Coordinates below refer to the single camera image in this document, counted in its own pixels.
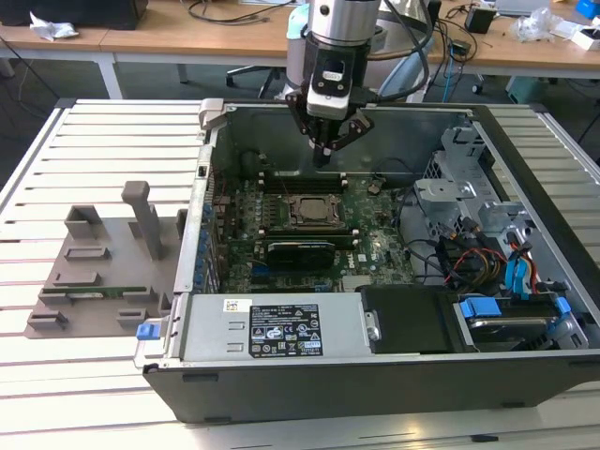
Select grey case release latch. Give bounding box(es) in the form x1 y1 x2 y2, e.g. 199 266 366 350
197 97 226 132

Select black PC case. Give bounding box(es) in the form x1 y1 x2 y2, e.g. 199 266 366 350
133 97 600 426

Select black graphics card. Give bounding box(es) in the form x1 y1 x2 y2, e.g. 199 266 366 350
264 239 337 271

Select silver power supply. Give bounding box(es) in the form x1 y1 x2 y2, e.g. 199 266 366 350
180 293 383 363

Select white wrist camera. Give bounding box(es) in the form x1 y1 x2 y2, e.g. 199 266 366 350
306 46 356 119

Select teal box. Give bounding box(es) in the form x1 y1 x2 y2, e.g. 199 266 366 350
505 74 560 105

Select grey flat device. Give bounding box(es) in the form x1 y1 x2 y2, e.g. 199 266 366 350
495 0 550 16

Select RAM slot white clips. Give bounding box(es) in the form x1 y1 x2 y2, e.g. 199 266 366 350
258 181 349 188
258 172 349 179

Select green motherboard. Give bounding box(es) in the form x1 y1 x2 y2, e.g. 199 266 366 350
205 175 416 295

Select black office chair base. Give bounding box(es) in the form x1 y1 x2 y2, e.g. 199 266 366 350
226 64 288 100

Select CPU socket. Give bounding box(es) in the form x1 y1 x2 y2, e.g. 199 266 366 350
284 192 344 230

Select green RAM stick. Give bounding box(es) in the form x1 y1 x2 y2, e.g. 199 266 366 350
261 232 358 248
39 285 147 301

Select blue hanging cable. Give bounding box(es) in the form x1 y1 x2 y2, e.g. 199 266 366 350
444 44 460 102

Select blue data cable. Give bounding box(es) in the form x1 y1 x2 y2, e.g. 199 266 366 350
517 260 536 300
504 256 522 297

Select silver chipset heatsink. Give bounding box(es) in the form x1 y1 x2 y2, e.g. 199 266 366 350
341 275 372 293

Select blue disk carrier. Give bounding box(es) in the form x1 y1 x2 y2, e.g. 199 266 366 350
457 294 572 338

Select hard disk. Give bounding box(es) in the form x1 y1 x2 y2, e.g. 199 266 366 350
468 316 549 351

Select white open box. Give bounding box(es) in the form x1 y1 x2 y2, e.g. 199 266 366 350
567 25 600 52

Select small black box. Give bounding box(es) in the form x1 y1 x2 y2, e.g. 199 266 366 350
463 7 497 35

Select wooden desk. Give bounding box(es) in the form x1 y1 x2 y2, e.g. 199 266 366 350
424 0 600 82
0 0 306 100

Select crumpled white paper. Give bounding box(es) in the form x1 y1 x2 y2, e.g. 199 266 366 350
28 9 80 41

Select black wire bundle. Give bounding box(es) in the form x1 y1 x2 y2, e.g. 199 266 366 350
435 224 470 285

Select grey parts rack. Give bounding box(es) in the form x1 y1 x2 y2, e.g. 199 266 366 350
22 180 188 339

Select RAM slot black clips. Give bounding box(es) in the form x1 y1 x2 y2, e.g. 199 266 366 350
258 186 349 194
258 226 352 233
258 176 349 184

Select clear plastic bags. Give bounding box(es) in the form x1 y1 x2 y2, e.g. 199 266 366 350
508 7 573 44

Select black equipment case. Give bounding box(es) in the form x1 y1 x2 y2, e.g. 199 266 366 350
0 0 150 30

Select silver drive cage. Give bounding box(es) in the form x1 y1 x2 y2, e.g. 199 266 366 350
413 122 538 245

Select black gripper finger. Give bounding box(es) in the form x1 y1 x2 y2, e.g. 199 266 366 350
322 107 376 169
284 90 325 169

